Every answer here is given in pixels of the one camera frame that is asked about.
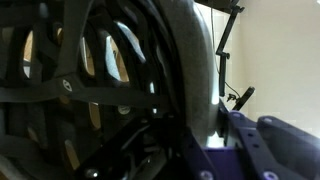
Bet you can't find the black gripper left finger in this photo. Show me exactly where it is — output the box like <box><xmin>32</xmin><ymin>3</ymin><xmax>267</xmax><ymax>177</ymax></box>
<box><xmin>74</xmin><ymin>117</ymin><xmax>173</xmax><ymax>180</ymax></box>

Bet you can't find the white grey bicycle helmet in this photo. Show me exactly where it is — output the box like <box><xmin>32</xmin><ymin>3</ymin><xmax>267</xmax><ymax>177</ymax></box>
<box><xmin>0</xmin><ymin>0</ymin><xmax>219</xmax><ymax>180</ymax></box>

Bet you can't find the black camera stand pole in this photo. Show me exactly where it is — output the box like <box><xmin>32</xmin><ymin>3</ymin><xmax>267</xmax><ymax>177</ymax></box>
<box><xmin>194</xmin><ymin>0</ymin><xmax>246</xmax><ymax>98</ymax></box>

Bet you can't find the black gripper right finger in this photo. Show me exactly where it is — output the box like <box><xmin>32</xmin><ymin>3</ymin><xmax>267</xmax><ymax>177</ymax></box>
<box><xmin>217</xmin><ymin>102</ymin><xmax>320</xmax><ymax>180</ymax></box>

